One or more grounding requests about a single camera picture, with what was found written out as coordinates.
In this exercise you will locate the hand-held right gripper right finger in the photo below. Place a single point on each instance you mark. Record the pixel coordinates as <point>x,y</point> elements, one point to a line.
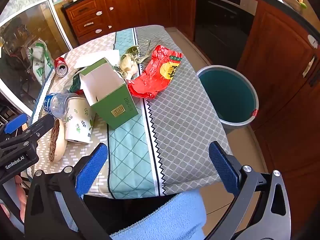
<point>222,167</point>

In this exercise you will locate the light blue fleece clothing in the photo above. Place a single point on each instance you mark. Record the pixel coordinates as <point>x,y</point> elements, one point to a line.
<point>162,220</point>

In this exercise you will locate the white paper towel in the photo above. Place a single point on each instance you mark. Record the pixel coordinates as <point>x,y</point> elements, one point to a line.
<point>90,58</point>

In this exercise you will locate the green white plastic bag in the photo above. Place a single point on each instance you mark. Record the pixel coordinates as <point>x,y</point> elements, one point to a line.
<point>40,60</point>

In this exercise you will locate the red soda can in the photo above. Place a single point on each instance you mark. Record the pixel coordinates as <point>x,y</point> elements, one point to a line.
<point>60,63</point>

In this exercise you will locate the wooden drawer cabinet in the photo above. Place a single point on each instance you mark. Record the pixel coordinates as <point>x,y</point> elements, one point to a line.
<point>120,7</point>

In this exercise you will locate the green cardboard box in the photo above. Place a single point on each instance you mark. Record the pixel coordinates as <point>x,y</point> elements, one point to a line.
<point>117,105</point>

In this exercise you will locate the grey bin with teal inside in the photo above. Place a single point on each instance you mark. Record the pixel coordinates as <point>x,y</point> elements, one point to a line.
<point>225,92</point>

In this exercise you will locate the red plastic bag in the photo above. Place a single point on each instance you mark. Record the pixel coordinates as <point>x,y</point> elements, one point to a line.
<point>150,80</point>

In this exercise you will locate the glass sliding door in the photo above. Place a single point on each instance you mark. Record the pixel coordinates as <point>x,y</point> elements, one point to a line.
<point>22,25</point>

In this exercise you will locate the black built-in oven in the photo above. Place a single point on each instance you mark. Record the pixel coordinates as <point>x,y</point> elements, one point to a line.
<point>220,30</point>

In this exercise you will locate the half bread bun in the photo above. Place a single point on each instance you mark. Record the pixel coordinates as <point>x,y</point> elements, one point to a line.
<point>61,145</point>

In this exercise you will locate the white tissue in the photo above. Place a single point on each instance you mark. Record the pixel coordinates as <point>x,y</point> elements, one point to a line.
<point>128,66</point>

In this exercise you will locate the clear plastic water bottle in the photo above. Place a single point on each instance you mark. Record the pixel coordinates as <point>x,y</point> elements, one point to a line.
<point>56,103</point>

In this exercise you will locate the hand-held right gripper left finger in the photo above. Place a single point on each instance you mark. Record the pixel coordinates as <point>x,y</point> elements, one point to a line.
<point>92,166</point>

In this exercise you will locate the wooden door cabinet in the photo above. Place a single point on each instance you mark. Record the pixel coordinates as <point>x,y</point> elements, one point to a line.
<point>280,67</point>

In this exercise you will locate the person's left hand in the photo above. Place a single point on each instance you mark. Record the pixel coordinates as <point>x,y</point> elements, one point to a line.
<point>21,190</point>

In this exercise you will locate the pale green ribbon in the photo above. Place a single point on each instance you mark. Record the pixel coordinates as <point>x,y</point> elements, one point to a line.
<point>131,50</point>

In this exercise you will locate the dark green wrapper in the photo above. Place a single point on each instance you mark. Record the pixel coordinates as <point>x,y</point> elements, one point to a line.
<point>75,85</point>

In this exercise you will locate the leaf print paper cup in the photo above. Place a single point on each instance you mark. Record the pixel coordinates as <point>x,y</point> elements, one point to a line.
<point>77,120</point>

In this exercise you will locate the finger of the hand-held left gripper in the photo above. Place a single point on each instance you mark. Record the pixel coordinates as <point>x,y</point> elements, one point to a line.
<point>15,123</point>
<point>41,127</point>

